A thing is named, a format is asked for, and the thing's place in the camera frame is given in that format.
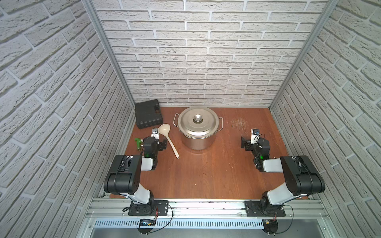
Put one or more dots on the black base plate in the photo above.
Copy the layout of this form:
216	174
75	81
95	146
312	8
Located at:
157	207
259	208

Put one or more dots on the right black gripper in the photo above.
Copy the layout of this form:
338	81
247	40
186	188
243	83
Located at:
248	143

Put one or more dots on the aluminium mounting rail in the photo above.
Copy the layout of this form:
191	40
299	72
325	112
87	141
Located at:
208	208

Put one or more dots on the green plastic tool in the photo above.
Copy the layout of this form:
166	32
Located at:
139	143

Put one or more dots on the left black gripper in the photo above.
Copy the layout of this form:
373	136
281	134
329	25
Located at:
151	142

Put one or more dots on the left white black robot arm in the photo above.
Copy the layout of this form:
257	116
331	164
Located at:
123	178

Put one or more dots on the black plastic tool case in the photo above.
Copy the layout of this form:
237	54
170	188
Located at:
148	114

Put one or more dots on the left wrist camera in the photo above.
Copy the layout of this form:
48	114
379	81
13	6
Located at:
155	133

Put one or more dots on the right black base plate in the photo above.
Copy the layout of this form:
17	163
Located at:
259	208

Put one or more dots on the left small electronics board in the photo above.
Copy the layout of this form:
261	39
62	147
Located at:
146	225

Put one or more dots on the beige plastic ladle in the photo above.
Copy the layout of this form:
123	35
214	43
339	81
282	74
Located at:
164	129

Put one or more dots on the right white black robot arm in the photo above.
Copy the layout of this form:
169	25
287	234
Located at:
300	175

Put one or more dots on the stainless steel pot lid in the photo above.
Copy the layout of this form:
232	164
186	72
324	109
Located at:
198	119

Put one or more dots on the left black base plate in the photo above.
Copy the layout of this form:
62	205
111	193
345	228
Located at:
157	207

